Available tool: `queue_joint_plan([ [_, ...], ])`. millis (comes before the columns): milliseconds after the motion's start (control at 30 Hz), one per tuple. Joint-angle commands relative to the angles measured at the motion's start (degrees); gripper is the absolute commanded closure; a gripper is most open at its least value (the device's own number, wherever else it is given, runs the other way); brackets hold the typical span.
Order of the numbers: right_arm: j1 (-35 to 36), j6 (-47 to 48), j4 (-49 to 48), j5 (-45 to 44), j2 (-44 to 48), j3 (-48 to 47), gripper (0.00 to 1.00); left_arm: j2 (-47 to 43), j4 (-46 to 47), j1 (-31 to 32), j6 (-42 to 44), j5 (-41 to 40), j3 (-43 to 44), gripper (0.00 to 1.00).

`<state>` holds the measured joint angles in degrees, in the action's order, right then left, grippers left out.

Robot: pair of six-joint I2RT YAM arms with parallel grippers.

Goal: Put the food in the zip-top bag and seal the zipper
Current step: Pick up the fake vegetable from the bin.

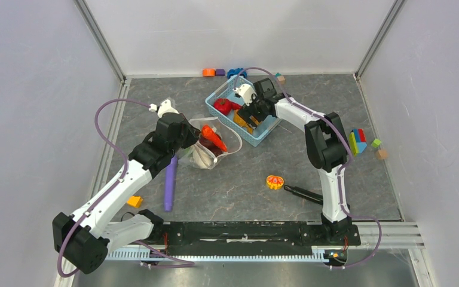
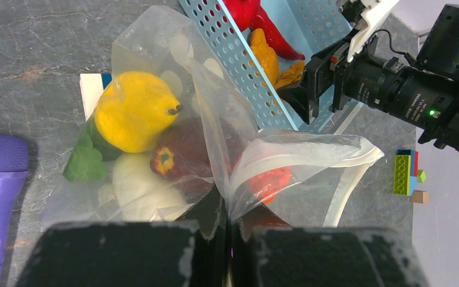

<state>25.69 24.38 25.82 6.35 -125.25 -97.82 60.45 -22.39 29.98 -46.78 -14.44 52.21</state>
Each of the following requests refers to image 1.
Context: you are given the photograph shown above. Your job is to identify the orange toy carrot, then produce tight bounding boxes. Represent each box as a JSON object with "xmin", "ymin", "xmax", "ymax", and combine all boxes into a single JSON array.
[{"xmin": 201, "ymin": 125, "xmax": 228, "ymax": 152}]

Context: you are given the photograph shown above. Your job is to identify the orange toy croissant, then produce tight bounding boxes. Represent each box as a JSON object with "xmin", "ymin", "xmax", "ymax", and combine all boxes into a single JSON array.
[{"xmin": 233, "ymin": 110, "xmax": 261, "ymax": 135}]

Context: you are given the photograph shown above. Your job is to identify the white toy egg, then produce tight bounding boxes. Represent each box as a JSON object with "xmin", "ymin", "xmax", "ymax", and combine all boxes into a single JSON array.
[{"xmin": 192, "ymin": 146, "xmax": 217, "ymax": 169}]

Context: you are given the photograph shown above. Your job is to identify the red toy chili pepper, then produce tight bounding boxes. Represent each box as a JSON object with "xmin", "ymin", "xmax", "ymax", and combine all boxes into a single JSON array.
[{"xmin": 230, "ymin": 102, "xmax": 241, "ymax": 110}]

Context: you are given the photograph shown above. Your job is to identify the clear dotted zip top bag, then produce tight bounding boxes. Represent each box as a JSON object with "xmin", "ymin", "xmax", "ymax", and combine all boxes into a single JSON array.
[{"xmin": 177, "ymin": 117, "xmax": 243, "ymax": 170}]

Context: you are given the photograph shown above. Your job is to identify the dark red toy onion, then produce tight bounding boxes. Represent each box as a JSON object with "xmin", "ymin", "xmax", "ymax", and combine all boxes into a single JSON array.
[{"xmin": 199, "ymin": 137, "xmax": 224, "ymax": 157}]

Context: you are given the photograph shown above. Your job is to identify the light blue plastic basket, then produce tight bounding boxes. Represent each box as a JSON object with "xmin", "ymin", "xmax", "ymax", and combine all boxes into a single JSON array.
[{"xmin": 205, "ymin": 76, "xmax": 281, "ymax": 147}]

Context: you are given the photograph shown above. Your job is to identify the red toy tomato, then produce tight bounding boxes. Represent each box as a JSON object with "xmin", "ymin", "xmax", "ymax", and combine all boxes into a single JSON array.
[{"xmin": 212, "ymin": 98, "xmax": 232, "ymax": 115}]

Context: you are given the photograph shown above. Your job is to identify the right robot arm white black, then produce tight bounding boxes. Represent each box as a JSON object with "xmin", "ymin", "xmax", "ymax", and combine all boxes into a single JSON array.
[{"xmin": 233, "ymin": 78, "xmax": 352, "ymax": 244}]

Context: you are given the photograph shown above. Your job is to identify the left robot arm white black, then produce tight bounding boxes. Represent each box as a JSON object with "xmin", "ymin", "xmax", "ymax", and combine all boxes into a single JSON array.
[{"xmin": 53, "ymin": 112, "xmax": 201, "ymax": 274}]

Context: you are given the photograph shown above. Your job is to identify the teal and tan cubes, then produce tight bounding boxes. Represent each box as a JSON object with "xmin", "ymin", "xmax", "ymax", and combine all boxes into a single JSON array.
[{"xmin": 276, "ymin": 73, "xmax": 285, "ymax": 85}]

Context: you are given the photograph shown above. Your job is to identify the purple toy microphone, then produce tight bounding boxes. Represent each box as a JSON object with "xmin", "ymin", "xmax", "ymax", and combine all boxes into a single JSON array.
[{"xmin": 163, "ymin": 156, "xmax": 178, "ymax": 212}]

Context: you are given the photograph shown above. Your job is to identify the blue toy car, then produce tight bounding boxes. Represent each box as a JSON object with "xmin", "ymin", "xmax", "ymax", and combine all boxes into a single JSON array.
[{"xmin": 227, "ymin": 68, "xmax": 247, "ymax": 79}]

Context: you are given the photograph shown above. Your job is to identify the purple block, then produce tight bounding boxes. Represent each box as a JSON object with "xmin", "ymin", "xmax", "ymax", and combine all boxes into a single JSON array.
[{"xmin": 215, "ymin": 69, "xmax": 226, "ymax": 77}]

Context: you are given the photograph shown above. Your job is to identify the orange cylinder block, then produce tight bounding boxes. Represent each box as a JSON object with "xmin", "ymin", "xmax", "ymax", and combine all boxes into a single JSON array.
[{"xmin": 202, "ymin": 68, "xmax": 216, "ymax": 77}]

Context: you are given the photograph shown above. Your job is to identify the orange round toy slice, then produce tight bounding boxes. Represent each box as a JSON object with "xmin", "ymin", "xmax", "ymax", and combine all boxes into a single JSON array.
[{"xmin": 265, "ymin": 175, "xmax": 284, "ymax": 190}]

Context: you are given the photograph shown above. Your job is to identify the orange wedge block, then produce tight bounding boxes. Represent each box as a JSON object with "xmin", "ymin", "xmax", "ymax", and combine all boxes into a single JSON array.
[{"xmin": 127, "ymin": 196, "xmax": 143, "ymax": 209}]

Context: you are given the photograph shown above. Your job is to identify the multicolour block stack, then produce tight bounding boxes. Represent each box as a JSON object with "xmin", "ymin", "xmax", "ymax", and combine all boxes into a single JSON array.
[{"xmin": 348, "ymin": 129, "xmax": 368, "ymax": 156}]

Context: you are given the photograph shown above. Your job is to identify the black marker pen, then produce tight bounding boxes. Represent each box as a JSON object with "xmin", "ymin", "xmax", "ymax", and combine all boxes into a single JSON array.
[{"xmin": 283, "ymin": 185, "xmax": 323, "ymax": 206}]

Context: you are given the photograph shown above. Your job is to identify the green cube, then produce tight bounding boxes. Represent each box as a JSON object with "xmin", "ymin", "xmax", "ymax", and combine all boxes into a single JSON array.
[{"xmin": 371, "ymin": 138, "xmax": 382, "ymax": 149}]

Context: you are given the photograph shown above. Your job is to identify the tan wooden cube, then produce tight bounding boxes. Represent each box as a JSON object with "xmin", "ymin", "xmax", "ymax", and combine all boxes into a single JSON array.
[{"xmin": 375, "ymin": 149, "xmax": 388, "ymax": 160}]

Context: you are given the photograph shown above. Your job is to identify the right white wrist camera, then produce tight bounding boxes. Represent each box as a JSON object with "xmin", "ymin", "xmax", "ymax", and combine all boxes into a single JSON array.
[{"xmin": 233, "ymin": 84, "xmax": 257, "ymax": 106}]

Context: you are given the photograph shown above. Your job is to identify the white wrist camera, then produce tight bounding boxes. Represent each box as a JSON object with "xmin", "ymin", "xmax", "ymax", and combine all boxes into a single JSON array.
[
  {"xmin": 233, "ymin": 84, "xmax": 257, "ymax": 106},
  {"xmin": 149, "ymin": 97, "xmax": 179, "ymax": 118}
]

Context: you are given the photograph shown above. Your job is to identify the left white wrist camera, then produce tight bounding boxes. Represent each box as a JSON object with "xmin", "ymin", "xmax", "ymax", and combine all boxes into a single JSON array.
[{"xmin": 149, "ymin": 97, "xmax": 179, "ymax": 118}]

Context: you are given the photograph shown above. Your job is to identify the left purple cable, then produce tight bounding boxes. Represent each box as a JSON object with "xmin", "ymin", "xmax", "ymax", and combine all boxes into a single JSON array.
[{"xmin": 57, "ymin": 99, "xmax": 155, "ymax": 278}]

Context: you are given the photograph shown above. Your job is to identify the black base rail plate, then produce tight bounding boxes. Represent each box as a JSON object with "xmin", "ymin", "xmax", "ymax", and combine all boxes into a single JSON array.
[{"xmin": 144, "ymin": 221, "xmax": 361, "ymax": 257}]

